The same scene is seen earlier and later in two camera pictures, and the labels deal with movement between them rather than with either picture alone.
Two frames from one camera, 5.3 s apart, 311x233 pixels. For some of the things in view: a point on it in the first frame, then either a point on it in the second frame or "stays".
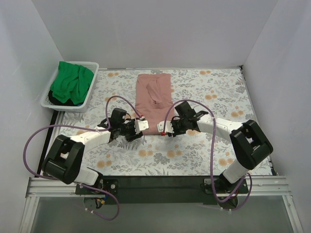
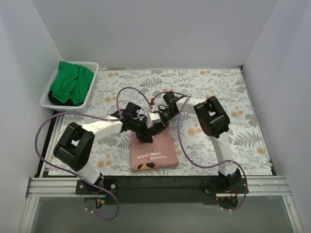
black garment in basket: (53, 100) stays
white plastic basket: (45, 103) stays
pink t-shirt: (153, 99) to (161, 152)
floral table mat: (215, 92) stays
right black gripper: (175, 125) to (157, 129)
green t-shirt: (71, 81) stays
